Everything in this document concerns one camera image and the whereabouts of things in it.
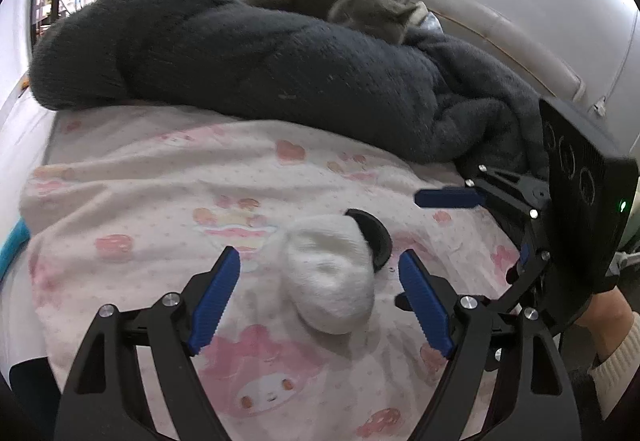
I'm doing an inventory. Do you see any person's right forearm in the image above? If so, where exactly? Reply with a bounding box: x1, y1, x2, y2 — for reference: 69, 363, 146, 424
570, 288, 640, 422

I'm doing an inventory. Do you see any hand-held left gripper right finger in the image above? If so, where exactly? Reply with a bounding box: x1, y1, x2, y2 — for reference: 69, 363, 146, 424
397, 249, 583, 441

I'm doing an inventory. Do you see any white sock with black cuff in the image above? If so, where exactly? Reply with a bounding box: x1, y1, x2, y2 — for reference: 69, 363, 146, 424
260, 208, 392, 336

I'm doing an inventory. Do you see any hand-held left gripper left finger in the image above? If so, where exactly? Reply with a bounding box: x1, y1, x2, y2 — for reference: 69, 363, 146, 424
54, 246, 242, 441

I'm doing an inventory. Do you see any dark grey fleece blanket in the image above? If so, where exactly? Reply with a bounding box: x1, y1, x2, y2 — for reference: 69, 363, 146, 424
30, 0, 551, 176

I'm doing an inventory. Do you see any pink printed bedsheet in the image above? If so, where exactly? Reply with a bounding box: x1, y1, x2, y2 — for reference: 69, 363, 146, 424
20, 106, 531, 441

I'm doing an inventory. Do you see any turquoise and white stick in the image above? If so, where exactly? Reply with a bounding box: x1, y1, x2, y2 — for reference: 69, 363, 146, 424
0, 221, 32, 282

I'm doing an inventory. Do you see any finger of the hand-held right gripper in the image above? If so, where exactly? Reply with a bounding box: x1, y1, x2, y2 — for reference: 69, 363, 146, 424
415, 165, 551, 222
500, 221, 551, 313

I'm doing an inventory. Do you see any beige padded headboard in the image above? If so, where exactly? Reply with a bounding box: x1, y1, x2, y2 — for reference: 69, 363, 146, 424
417, 0, 608, 116

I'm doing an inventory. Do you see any grey cat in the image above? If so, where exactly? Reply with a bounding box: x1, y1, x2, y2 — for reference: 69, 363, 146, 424
327, 0, 431, 44

